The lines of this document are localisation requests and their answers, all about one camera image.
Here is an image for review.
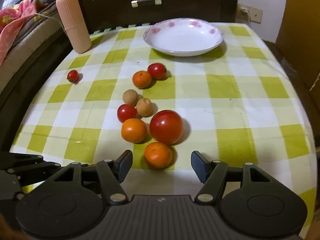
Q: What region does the orange mandarin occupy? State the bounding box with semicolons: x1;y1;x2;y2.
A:
144;142;173;170
121;118;147;144
132;70;152;89

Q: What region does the red cherry tomato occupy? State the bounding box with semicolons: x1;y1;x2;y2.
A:
147;63;167;80
117;104;137;123

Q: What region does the large red tomato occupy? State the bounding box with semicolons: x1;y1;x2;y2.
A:
149;109;183;145

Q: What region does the brown longan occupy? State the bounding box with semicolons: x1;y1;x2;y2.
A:
123;89;139;106
136;98;153;117

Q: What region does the small red tomato left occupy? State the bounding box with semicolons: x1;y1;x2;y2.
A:
67;70;79;83

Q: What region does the brown sofa cushion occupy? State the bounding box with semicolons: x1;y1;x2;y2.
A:
1;2;62;90

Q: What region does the white floral ceramic plate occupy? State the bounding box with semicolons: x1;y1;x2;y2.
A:
143;18;224;57

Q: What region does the pink floral blanket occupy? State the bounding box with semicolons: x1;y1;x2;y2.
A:
1;0;52;62

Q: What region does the green foam mat edge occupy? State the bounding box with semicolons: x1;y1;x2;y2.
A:
90;23;151;37

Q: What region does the brown wooden door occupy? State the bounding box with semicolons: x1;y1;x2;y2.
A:
276;0;319;91

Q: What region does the pink ribbed cylindrical case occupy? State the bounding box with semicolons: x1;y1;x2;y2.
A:
56;0;92;54

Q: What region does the dark wooden drawer cabinet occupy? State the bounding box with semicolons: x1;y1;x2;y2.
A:
78;0;238;34

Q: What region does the beige wall socket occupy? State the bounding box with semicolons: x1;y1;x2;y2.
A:
236;3;263;24

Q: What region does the white charger plug cable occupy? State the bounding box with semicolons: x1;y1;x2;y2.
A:
240;6;252;27

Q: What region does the silver drawer handle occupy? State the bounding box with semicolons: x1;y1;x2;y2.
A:
131;0;162;8

